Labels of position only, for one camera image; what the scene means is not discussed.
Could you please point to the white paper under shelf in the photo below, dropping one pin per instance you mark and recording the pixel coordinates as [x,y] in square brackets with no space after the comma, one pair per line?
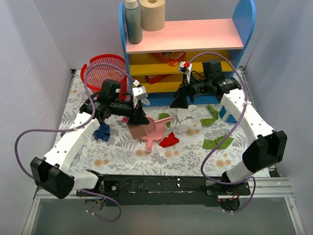
[145,101]

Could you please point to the green paper scrap near roll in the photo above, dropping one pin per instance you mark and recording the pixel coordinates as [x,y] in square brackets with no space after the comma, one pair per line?
[210,121]

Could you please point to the pink dustpan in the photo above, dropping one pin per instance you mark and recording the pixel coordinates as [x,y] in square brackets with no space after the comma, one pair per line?
[155,137]

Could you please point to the blue wooden shelf unit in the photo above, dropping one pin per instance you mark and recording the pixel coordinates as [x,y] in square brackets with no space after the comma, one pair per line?
[228,37]

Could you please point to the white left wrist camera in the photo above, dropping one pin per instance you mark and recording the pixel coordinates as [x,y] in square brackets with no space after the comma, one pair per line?
[139,92]

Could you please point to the beige paper roll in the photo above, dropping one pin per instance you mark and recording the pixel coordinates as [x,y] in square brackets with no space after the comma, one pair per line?
[153,14]

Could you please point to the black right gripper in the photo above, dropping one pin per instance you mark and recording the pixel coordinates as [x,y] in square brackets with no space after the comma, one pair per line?
[186,87]

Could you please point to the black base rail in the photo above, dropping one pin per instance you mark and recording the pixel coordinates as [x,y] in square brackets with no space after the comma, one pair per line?
[132,190]

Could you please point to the red box lower shelf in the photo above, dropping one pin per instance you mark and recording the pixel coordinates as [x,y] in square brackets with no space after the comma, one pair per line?
[151,79]

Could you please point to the pink hand brush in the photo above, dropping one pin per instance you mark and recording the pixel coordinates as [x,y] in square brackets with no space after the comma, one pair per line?
[146,128]

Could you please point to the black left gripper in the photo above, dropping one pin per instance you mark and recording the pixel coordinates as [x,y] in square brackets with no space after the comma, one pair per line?
[134,107]

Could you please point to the blue paper scrap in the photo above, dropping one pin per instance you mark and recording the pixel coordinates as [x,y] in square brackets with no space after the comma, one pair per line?
[103,132]

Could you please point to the red paper scrap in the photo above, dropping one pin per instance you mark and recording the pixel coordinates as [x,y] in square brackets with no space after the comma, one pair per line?
[169,141]

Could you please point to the green paper scrap far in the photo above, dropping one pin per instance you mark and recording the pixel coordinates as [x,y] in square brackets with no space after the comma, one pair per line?
[165,115]

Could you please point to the red mesh waste basket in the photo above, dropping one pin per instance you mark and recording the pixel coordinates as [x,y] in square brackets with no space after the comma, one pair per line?
[99,74]

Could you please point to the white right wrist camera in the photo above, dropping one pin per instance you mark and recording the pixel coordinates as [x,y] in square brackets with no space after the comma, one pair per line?
[185,67]

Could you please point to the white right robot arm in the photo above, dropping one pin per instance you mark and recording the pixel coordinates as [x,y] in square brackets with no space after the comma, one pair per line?
[266,146]

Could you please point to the orange snack box upper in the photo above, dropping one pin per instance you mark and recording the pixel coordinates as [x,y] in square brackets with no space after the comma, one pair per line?
[171,58]

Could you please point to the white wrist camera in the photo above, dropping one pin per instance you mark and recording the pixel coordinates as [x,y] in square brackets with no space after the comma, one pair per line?
[185,67]
[139,92]

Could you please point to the green paper scrap front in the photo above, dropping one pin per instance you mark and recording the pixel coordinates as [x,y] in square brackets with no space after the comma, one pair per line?
[211,144]

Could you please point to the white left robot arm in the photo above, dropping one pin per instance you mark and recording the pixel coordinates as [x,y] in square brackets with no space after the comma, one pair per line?
[51,171]

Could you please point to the grey green bottle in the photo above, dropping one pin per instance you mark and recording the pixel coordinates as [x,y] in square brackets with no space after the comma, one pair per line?
[133,21]

